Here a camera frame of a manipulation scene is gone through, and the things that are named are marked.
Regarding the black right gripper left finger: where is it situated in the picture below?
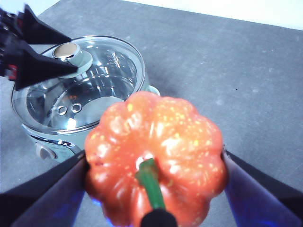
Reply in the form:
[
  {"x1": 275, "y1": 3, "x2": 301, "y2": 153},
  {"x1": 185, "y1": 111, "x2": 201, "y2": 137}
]
[{"x1": 0, "y1": 150, "x2": 90, "y2": 227}]

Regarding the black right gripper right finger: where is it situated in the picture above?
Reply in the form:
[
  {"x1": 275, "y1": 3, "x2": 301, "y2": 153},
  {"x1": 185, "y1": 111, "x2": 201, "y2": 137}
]
[{"x1": 222, "y1": 150, "x2": 303, "y2": 227}]

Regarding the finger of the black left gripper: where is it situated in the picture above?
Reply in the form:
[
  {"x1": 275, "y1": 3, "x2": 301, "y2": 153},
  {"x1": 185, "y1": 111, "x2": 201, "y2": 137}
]
[
  {"x1": 18, "y1": 4, "x2": 72, "y2": 45},
  {"x1": 14, "y1": 44, "x2": 79, "y2": 92}
]

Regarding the glass lid with green knob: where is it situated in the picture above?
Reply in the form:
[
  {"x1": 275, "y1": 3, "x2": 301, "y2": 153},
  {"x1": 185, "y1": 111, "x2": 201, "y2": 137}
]
[{"x1": 11, "y1": 35, "x2": 146, "y2": 131}]

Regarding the orange toy pumpkin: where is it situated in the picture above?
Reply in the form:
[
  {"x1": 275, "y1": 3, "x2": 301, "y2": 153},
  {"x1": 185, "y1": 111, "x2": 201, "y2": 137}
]
[{"x1": 83, "y1": 91, "x2": 229, "y2": 227}]

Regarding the pale green electric pot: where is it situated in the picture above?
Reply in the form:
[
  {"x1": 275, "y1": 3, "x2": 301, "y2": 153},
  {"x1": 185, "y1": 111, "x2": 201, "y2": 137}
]
[{"x1": 10, "y1": 35, "x2": 162, "y2": 164}]

